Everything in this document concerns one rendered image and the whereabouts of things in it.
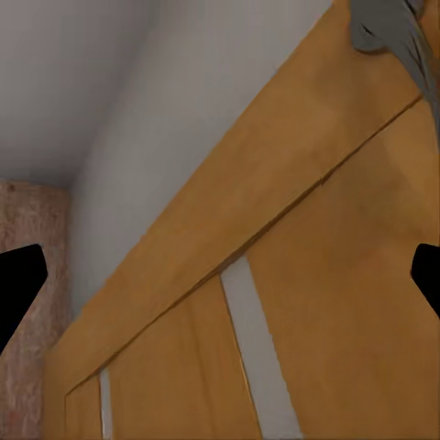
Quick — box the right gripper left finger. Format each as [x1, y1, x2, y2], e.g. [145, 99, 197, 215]
[0, 244, 48, 355]

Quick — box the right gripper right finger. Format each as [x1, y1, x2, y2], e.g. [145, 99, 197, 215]
[411, 243, 440, 317]

